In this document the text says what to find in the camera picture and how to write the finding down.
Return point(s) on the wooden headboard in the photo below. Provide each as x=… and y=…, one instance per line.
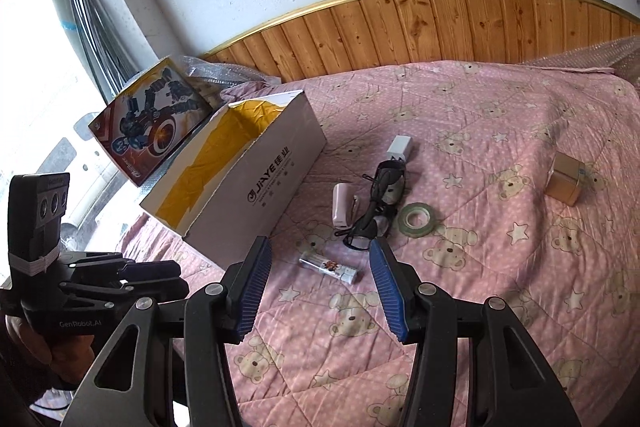
x=425, y=27

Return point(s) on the robot figure toy box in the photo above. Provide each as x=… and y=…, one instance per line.
x=150, y=122

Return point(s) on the white charger plug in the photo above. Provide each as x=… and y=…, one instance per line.
x=400, y=149

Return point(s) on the white cardboard box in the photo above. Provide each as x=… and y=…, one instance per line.
x=260, y=207

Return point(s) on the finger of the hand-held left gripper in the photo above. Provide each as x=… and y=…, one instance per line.
x=160, y=291
x=125, y=267

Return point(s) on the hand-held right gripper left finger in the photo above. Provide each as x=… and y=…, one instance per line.
x=250, y=297

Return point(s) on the black sunglasses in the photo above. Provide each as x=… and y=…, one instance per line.
x=385, y=177

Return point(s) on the person's left hand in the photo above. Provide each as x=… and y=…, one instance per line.
x=60, y=349

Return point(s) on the green tape roll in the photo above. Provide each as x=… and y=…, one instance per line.
x=416, y=232

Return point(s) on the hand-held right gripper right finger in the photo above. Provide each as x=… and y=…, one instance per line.
x=392, y=292

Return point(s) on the gold tin box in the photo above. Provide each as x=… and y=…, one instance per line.
x=562, y=182

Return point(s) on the crumpled bubble wrap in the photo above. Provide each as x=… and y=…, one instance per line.
x=220, y=74

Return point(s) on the small clear bottle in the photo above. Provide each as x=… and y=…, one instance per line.
x=330, y=268

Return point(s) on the pink power bank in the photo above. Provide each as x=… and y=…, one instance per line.
x=341, y=204

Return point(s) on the pink bear print blanket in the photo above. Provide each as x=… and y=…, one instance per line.
x=500, y=282

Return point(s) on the bubble wrap sheet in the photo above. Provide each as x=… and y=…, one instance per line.
x=600, y=54

